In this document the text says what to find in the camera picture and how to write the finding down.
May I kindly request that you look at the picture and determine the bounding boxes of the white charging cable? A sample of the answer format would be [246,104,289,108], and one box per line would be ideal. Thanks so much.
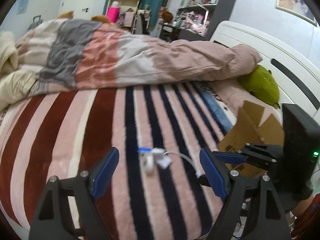
[156,151,205,178]

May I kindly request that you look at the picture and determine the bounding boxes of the blue white tube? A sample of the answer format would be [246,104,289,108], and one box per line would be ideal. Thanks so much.
[138,147,166,156]

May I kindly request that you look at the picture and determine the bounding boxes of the person's right hand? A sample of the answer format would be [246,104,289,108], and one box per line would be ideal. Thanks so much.
[291,195,314,217]

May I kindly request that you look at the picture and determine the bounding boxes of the brown cardboard box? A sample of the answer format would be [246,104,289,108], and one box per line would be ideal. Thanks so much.
[218,101,284,178]

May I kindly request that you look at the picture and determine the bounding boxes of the striped plush blanket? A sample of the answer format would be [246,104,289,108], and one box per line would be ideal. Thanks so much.
[1,83,235,239]

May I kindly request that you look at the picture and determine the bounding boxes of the green plush pillow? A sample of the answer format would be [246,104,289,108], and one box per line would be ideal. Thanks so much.
[236,64,280,109]

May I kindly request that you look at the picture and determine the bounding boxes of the white headboard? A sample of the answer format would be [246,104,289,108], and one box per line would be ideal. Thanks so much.
[210,21,319,122]

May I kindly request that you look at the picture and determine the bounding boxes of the cream fleece blanket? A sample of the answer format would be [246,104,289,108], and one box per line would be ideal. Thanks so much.
[1,32,36,111]

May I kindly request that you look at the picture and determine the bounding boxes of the dark bookshelf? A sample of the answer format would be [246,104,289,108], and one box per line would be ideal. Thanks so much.
[159,0,236,42]

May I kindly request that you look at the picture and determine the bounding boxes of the patchwork pink grey duvet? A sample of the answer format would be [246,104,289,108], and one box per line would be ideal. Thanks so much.
[16,19,262,95]

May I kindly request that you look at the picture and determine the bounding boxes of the black office chair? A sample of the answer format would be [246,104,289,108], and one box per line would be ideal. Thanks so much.
[134,14,150,35]

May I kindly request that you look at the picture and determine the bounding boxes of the yellow shelf unit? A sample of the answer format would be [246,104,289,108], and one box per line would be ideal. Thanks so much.
[105,0,140,32]

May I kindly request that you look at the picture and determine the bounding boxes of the magenta gift bag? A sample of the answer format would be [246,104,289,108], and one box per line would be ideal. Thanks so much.
[106,1,120,23]

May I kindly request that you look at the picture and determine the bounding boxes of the black suitcase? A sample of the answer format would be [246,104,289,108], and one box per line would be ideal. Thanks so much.
[27,15,43,32]

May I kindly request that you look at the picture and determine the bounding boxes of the brown teddy bear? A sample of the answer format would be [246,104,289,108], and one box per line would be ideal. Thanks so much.
[57,11,116,27]

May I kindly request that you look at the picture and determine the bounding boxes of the framed wall picture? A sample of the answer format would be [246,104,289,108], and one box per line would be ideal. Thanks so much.
[276,0,318,26]

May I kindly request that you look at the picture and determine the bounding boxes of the blue wall poster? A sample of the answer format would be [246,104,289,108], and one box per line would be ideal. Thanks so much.
[17,0,30,15]

